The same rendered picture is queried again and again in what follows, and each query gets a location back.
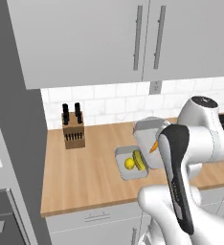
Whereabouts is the grey container with shrimp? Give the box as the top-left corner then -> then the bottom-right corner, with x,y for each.
132,116 -> 171,170

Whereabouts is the yellow lemon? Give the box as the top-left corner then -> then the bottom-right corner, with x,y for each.
124,158 -> 137,171

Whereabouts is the green cucumber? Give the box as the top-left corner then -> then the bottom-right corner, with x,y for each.
131,149 -> 147,171

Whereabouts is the orange shrimp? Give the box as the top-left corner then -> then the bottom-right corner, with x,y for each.
149,140 -> 159,154

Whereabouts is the grey container with lemon, cucumber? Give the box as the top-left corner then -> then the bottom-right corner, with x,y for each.
114,145 -> 149,182

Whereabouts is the wooden knife block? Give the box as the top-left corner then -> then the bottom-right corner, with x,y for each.
61,111 -> 87,150

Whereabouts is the grey tall cabinet housing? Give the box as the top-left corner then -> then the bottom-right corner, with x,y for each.
0,0 -> 53,245

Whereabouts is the grey drawer front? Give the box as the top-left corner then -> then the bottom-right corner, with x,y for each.
44,201 -> 145,235

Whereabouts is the grey base cupboard door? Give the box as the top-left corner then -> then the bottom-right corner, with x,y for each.
48,217 -> 143,245

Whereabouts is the grey base cupboard front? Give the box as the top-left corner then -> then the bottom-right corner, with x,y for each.
198,184 -> 224,226

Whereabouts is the dark grey oven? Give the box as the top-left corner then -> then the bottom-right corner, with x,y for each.
0,188 -> 26,245

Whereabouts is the black handled knife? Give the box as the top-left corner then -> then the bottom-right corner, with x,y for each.
61,102 -> 71,126
74,101 -> 83,124

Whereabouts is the grey wall outlet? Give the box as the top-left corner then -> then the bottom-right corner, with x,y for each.
148,80 -> 163,96

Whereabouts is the grey wall cupboard door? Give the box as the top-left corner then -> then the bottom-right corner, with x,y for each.
142,0 -> 224,82
6,0 -> 150,90

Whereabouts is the grey bar cupboard handle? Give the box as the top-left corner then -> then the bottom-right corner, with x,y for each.
152,4 -> 168,71
132,4 -> 144,72

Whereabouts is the grey drawer handle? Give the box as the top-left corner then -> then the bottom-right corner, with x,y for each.
83,212 -> 112,223

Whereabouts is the grey base cupboard handle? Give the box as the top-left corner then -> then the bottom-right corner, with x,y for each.
130,227 -> 138,245

